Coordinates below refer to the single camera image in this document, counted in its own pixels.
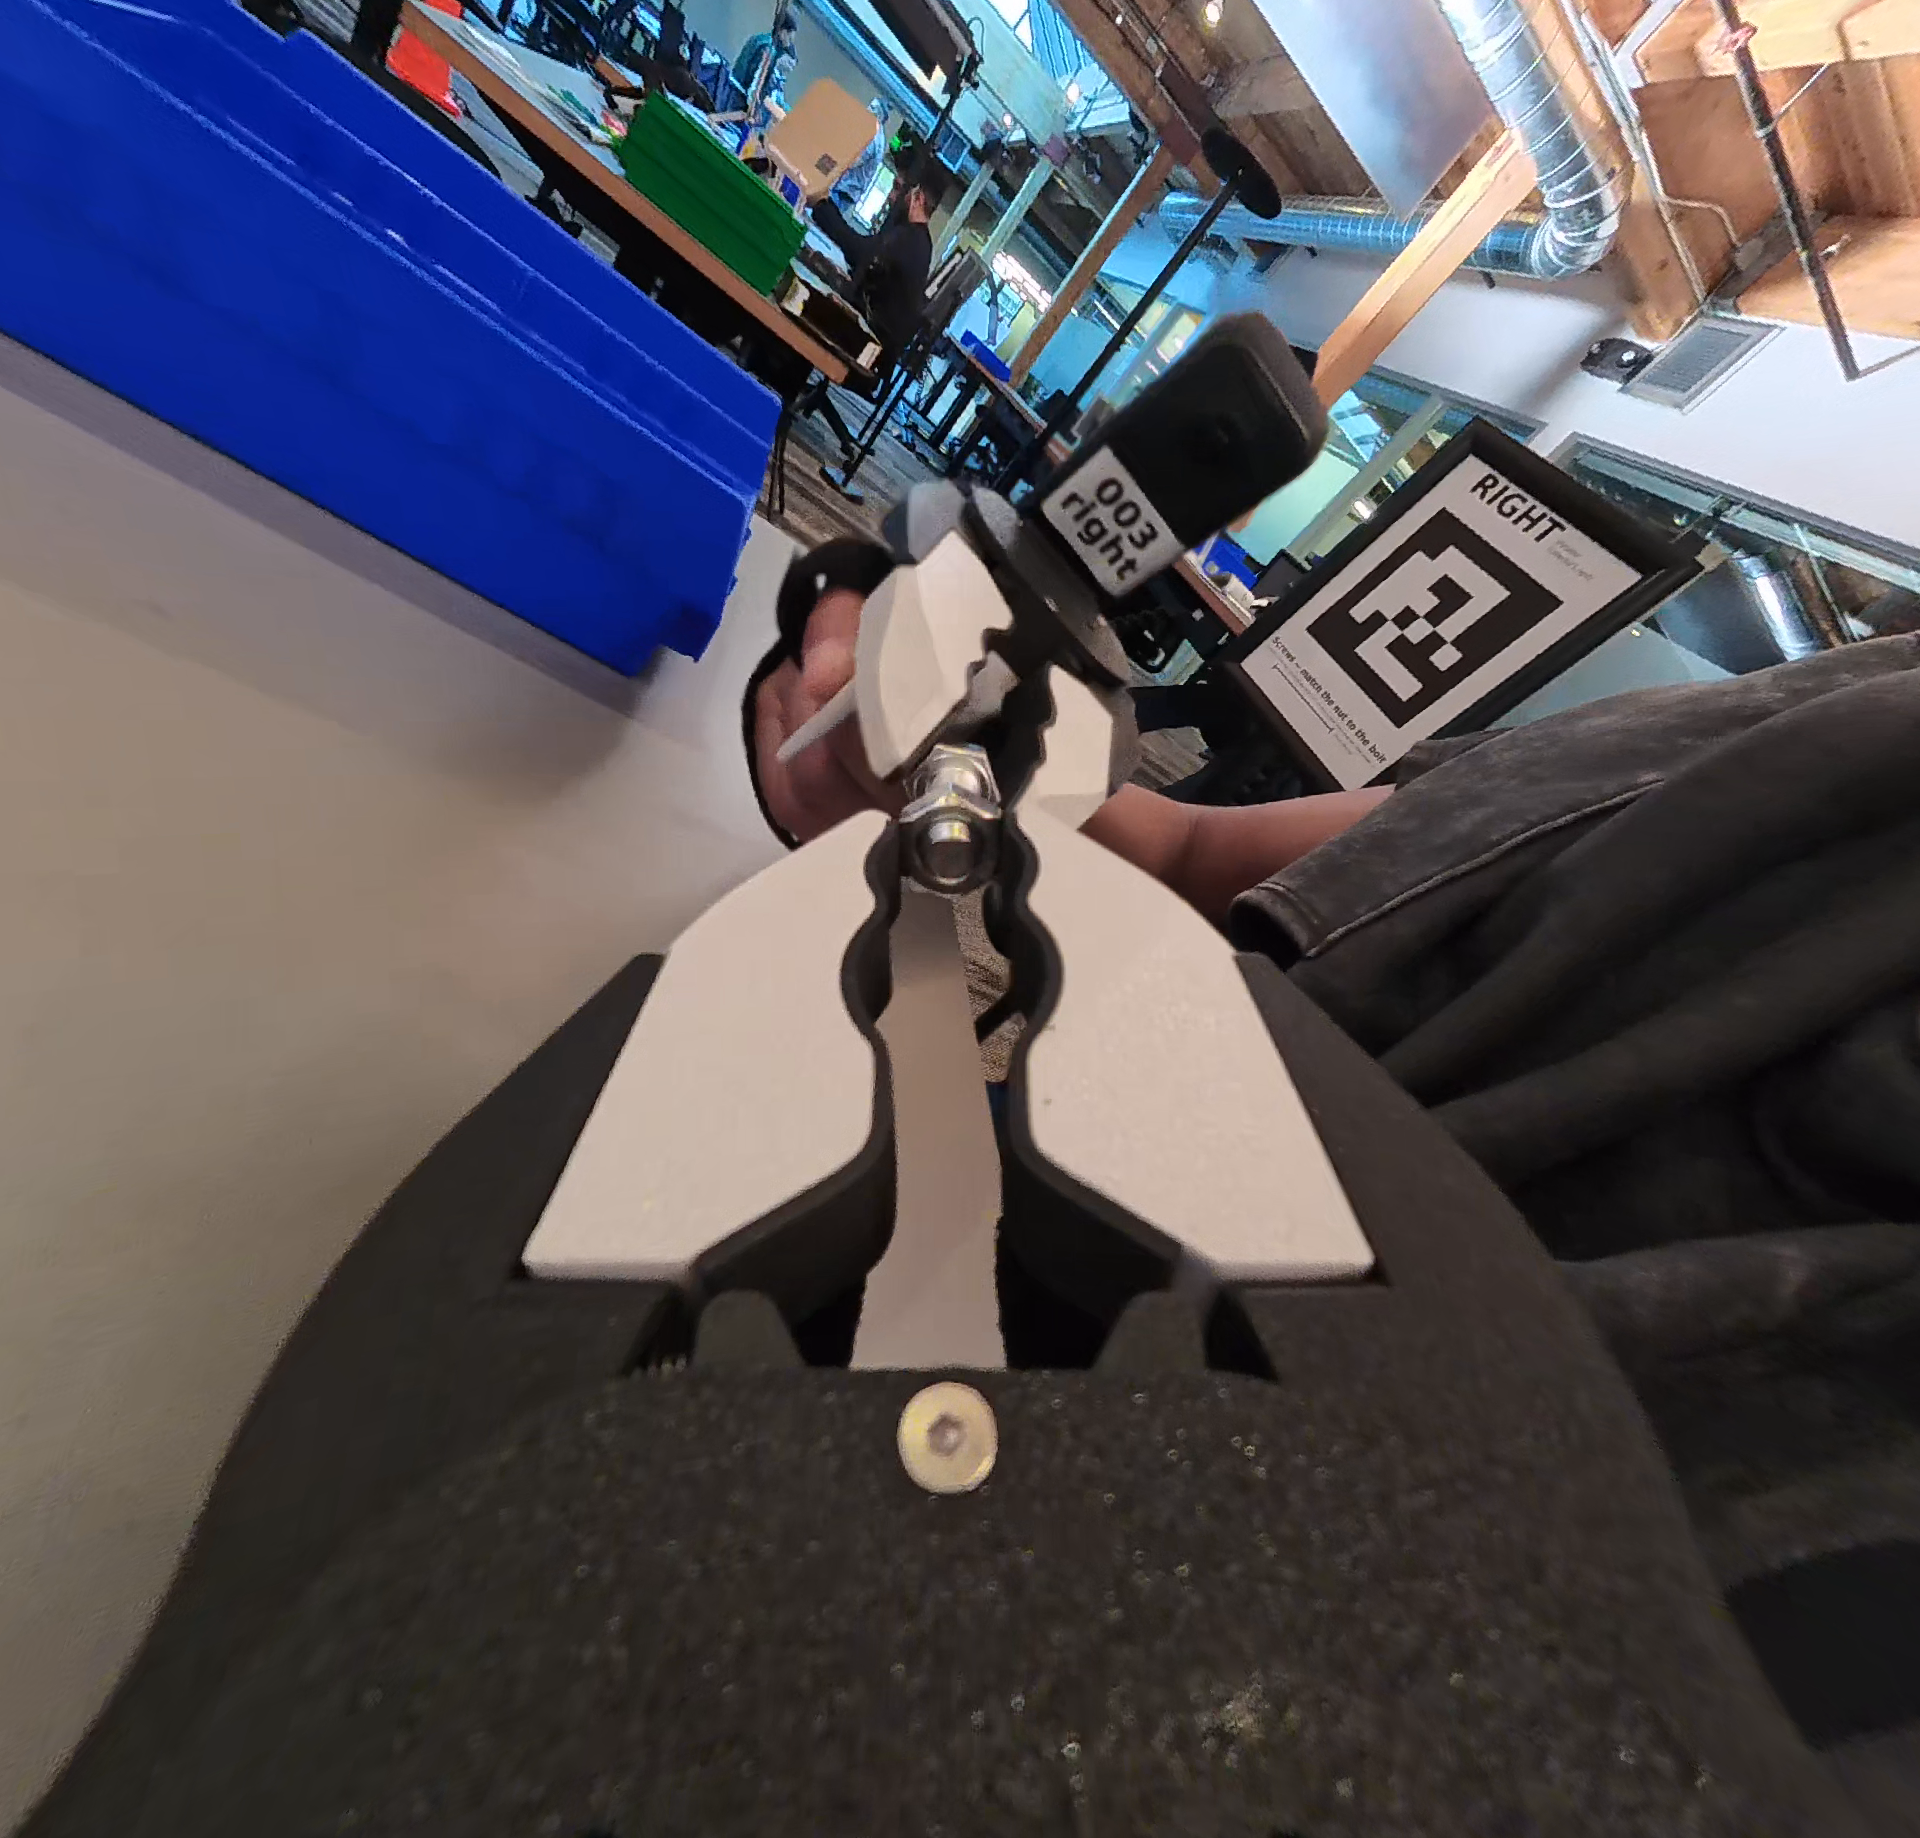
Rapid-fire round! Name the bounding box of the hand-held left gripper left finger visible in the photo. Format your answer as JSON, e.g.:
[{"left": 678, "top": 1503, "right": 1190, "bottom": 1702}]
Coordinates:
[{"left": 520, "top": 810, "right": 912, "bottom": 1367}]

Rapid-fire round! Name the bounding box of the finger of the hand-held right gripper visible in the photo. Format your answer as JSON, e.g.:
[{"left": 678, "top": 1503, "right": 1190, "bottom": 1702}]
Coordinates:
[
  {"left": 1003, "top": 659, "right": 1141, "bottom": 829},
  {"left": 775, "top": 529, "right": 1021, "bottom": 788}
]

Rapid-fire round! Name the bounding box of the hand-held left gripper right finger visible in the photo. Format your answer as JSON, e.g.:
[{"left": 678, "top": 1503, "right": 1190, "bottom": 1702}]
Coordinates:
[{"left": 995, "top": 810, "right": 1381, "bottom": 1367}]

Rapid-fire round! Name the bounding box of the thick silver bolt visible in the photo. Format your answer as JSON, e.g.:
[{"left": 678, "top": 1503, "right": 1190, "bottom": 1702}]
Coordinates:
[{"left": 897, "top": 799, "right": 1005, "bottom": 897}]

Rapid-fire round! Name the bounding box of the blue plastic bin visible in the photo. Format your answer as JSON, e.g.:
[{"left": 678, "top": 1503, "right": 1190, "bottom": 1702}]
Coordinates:
[{"left": 0, "top": 0, "right": 786, "bottom": 680}]

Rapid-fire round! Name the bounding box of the grey desk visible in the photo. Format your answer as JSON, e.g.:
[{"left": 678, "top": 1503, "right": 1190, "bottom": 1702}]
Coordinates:
[{"left": 0, "top": 337, "right": 1248, "bottom": 1796}]

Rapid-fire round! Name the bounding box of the person's right hand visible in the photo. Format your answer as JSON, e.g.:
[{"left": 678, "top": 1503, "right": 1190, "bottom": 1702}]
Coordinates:
[{"left": 750, "top": 591, "right": 911, "bottom": 850}]

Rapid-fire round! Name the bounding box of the brown wooden table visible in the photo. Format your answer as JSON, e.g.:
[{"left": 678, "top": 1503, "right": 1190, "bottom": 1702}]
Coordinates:
[
  {"left": 396, "top": 0, "right": 880, "bottom": 388},
  {"left": 945, "top": 329, "right": 1263, "bottom": 640}
]

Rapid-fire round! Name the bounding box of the thin wooden pillar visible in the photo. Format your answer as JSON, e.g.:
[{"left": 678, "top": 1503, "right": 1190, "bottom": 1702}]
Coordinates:
[{"left": 1013, "top": 141, "right": 1181, "bottom": 385}]

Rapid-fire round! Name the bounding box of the black disc floor lamp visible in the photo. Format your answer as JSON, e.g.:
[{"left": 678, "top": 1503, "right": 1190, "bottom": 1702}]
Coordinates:
[{"left": 1032, "top": 124, "right": 1288, "bottom": 497}]

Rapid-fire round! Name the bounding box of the thick wooden pillar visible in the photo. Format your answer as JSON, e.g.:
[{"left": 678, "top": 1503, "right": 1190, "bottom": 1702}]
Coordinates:
[{"left": 1312, "top": 141, "right": 1548, "bottom": 408}]

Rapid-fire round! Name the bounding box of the black framed marker sign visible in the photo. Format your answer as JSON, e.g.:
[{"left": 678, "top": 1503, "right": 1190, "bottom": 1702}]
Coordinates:
[{"left": 1223, "top": 419, "right": 1712, "bottom": 793}]

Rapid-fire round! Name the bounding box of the tan board stand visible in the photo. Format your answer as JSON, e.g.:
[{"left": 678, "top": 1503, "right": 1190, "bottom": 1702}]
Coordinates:
[{"left": 764, "top": 77, "right": 880, "bottom": 206}]

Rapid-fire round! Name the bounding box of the green crate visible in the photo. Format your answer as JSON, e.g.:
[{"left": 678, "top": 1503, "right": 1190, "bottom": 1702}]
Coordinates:
[{"left": 619, "top": 90, "right": 808, "bottom": 295}]

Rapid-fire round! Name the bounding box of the black studio light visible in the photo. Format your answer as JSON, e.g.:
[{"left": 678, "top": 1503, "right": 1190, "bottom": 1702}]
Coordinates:
[{"left": 866, "top": 0, "right": 981, "bottom": 69}]

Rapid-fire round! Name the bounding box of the orange traffic cone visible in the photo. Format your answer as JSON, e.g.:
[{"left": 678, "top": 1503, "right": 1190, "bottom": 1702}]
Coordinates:
[{"left": 387, "top": 0, "right": 482, "bottom": 115}]

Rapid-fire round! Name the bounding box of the smooth metal air duct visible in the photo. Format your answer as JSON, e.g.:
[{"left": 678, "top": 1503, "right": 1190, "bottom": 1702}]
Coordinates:
[{"left": 1201, "top": 0, "right": 1519, "bottom": 211}]

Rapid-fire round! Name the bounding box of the silver spiral air duct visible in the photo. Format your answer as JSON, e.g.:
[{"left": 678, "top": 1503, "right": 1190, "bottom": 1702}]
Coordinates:
[{"left": 1184, "top": 0, "right": 1638, "bottom": 279}]

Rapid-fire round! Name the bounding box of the grey wall air vent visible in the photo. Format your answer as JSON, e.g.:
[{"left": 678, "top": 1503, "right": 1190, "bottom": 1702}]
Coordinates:
[{"left": 1621, "top": 309, "right": 1789, "bottom": 415}]

